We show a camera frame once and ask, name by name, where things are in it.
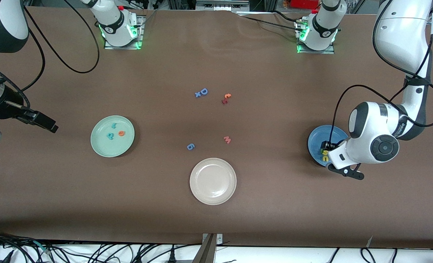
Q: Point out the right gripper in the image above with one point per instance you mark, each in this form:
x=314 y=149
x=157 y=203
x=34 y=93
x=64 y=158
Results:
x=8 y=107

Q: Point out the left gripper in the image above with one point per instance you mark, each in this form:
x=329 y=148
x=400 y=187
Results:
x=329 y=146

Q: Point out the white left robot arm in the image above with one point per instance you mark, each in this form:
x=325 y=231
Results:
x=402 y=33

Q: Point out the blue plate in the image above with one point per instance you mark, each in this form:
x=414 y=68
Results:
x=316 y=137

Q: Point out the light green plate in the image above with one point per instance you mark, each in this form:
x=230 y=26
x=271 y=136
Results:
x=106 y=146

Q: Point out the pink letter w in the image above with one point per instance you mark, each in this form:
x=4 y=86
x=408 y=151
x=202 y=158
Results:
x=227 y=139

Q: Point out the white tape tag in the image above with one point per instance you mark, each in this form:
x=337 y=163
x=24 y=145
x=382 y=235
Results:
x=369 y=241

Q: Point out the beige plate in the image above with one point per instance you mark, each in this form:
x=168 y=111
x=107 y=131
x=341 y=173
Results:
x=212 y=181

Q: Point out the brown table cover sheet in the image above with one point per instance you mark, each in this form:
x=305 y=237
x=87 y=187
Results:
x=216 y=219

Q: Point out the blue letter D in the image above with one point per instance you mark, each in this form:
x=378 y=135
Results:
x=204 y=91

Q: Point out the blue letter g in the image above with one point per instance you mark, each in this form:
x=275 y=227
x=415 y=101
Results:
x=190 y=146

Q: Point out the red box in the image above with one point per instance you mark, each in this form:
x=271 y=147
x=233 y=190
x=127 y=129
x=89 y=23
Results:
x=304 y=3

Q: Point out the grey power strip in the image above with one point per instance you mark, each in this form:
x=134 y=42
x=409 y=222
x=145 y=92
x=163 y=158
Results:
x=221 y=5

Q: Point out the black power plug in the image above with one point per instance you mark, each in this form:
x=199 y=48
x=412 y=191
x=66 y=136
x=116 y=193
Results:
x=171 y=255

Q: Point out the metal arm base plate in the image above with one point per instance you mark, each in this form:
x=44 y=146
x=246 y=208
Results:
x=121 y=47
x=315 y=52

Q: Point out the metal table edge bracket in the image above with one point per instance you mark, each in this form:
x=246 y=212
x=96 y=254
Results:
x=219 y=239

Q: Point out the dark metal post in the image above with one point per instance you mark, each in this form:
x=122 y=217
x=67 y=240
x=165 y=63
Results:
x=205 y=254

